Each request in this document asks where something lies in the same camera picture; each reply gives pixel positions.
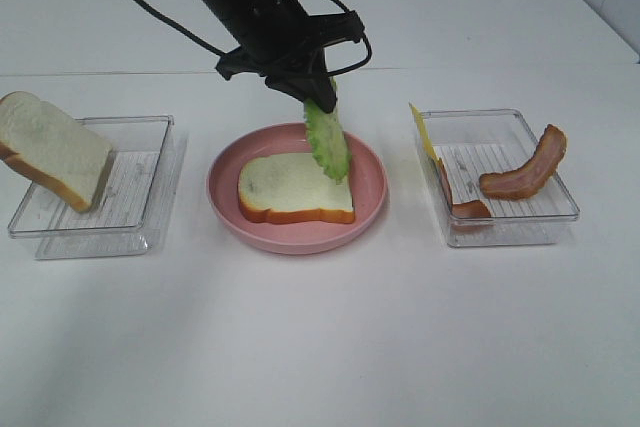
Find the white bread slice in tray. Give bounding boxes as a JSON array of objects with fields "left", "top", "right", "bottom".
[{"left": 1, "top": 91, "right": 112, "bottom": 213}]

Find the clear right plastic tray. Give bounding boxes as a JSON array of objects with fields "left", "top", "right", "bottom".
[{"left": 415, "top": 109, "right": 580, "bottom": 248}]

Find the bread slice with orange crust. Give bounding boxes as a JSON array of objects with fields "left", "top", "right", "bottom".
[{"left": 237, "top": 153, "right": 355, "bottom": 224}]

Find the clear plastic tray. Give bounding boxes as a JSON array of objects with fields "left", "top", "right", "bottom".
[
  {"left": 415, "top": 109, "right": 580, "bottom": 248},
  {"left": 8, "top": 115, "right": 185, "bottom": 260}
]

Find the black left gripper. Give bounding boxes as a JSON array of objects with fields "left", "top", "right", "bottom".
[{"left": 216, "top": 0, "right": 364, "bottom": 112}]

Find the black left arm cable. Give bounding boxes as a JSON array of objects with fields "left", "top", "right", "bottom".
[{"left": 87, "top": 0, "right": 374, "bottom": 79}]

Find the pink round plate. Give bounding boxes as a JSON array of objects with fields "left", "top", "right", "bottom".
[{"left": 207, "top": 123, "right": 388, "bottom": 255}]

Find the yellow cheese slice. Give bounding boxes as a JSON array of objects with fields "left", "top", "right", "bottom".
[{"left": 409, "top": 103, "right": 442, "bottom": 166}]

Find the bacon strip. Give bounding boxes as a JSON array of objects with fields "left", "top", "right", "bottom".
[
  {"left": 479, "top": 124, "right": 568, "bottom": 201},
  {"left": 435, "top": 158, "right": 491, "bottom": 235}
]

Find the clear left plastic tray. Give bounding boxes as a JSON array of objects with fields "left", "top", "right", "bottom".
[{"left": 8, "top": 115, "right": 185, "bottom": 260}]

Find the green lettuce leaf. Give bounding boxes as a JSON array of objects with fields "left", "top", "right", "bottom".
[{"left": 303, "top": 99, "right": 351, "bottom": 184}]

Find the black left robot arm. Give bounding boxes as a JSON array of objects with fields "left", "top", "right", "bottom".
[{"left": 133, "top": 0, "right": 369, "bottom": 113}]

